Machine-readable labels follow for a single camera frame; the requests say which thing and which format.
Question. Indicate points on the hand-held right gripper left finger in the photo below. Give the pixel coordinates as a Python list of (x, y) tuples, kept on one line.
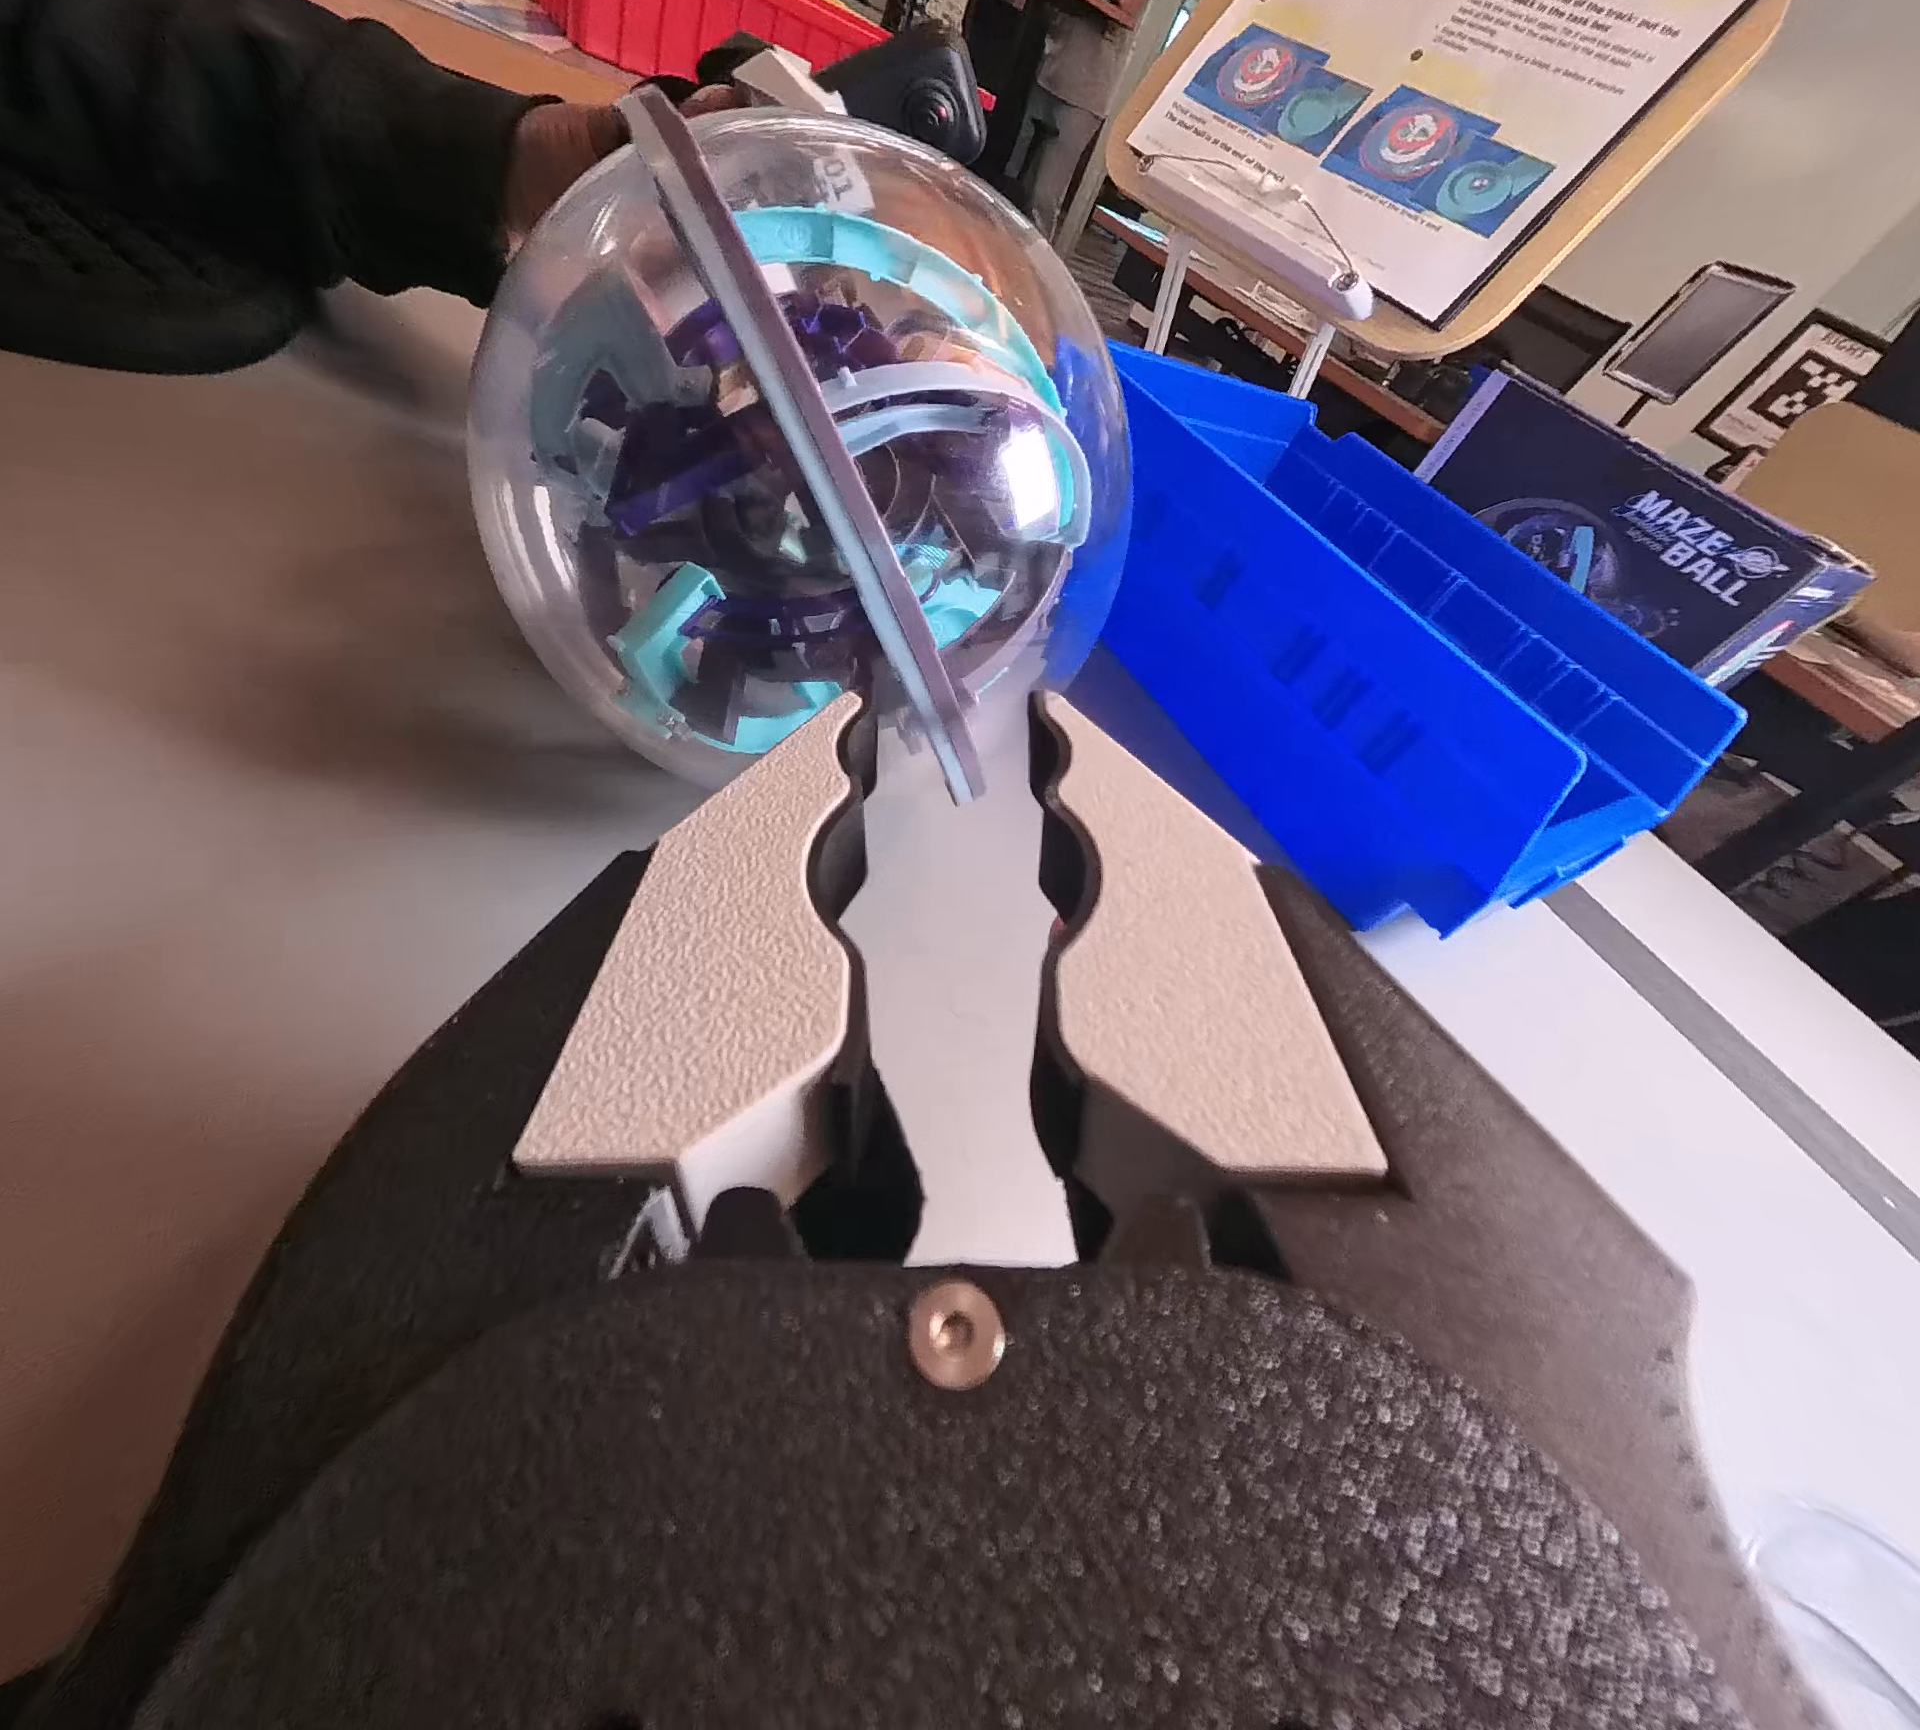
[(705, 1012)]

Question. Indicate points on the clear plastic dish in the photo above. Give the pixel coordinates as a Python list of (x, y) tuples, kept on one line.
[(1836, 1582)]

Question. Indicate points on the blue plastic bin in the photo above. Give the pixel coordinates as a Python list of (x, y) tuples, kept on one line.
[(1350, 622)]

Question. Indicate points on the person's left hand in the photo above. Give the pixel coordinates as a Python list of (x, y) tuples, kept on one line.
[(565, 157)]

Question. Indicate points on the instruction sheet clipboard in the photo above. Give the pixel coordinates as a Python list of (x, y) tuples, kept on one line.
[(1499, 20)]

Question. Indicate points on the person's left forearm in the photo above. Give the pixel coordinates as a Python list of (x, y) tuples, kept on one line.
[(212, 141)]

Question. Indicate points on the clear maze ball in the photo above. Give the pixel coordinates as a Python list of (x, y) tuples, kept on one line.
[(781, 442)]

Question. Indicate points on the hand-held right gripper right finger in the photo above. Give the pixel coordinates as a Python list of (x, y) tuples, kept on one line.
[(1217, 1027)]

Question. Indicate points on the dark blue maze ball box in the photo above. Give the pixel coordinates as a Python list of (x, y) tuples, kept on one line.
[(1637, 532)]

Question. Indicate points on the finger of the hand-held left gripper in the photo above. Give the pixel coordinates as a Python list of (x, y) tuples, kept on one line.
[(751, 84)]

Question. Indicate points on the black and white marker tag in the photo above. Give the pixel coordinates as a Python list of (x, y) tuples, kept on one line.
[(1794, 380)]

